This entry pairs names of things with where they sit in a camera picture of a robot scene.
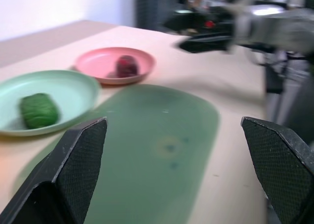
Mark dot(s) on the green oval table mat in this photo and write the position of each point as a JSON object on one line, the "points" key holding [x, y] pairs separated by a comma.
{"points": [[147, 116]]}

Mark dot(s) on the pink plate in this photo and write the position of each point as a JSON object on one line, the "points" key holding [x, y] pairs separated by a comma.
{"points": [[98, 62]]}

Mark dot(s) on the dark background rack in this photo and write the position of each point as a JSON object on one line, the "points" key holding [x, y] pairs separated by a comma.
{"points": [[157, 5]]}

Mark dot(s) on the light green plate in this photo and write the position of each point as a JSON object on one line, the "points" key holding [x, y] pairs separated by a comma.
{"points": [[61, 89]]}

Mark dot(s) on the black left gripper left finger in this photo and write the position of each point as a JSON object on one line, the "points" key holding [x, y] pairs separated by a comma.
{"points": [[73, 165]]}

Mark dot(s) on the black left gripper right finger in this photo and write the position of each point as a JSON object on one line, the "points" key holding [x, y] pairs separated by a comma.
{"points": [[279, 165]]}

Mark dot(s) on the dark red knitted item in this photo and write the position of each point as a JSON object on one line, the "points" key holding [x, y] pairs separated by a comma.
{"points": [[127, 66]]}

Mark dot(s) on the green knitted item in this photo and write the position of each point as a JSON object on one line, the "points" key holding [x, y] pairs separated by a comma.
{"points": [[39, 111]]}

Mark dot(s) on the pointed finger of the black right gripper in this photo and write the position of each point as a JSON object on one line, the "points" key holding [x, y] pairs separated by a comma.
{"points": [[189, 21], [208, 43]]}

